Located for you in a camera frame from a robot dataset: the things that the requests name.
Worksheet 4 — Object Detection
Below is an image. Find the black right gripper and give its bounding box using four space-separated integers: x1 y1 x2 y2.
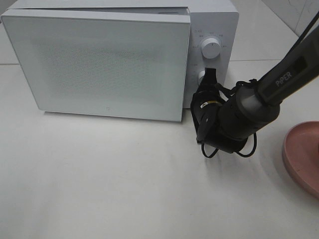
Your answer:
190 68 224 143

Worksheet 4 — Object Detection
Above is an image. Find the pink round plate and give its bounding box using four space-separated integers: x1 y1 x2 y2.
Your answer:
282 121 319 198

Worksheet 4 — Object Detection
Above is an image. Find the white microwave door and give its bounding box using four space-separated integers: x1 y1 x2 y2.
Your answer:
1 9 190 121

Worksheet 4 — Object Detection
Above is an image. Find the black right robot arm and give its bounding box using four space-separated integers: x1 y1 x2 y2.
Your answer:
190 14 319 158

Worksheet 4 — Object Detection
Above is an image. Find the lower white microwave knob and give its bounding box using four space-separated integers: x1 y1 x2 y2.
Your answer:
197 70 205 85

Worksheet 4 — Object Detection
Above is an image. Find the white microwave knob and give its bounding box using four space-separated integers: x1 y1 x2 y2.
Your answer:
201 36 221 59
197 70 205 85

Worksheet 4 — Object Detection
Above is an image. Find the upper white microwave knob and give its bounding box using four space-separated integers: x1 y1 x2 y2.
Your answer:
201 36 221 59

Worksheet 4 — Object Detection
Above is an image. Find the white microwave oven body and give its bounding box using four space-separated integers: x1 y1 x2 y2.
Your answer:
1 0 239 108

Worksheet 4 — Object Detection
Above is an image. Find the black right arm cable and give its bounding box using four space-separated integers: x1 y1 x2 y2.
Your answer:
199 0 319 159

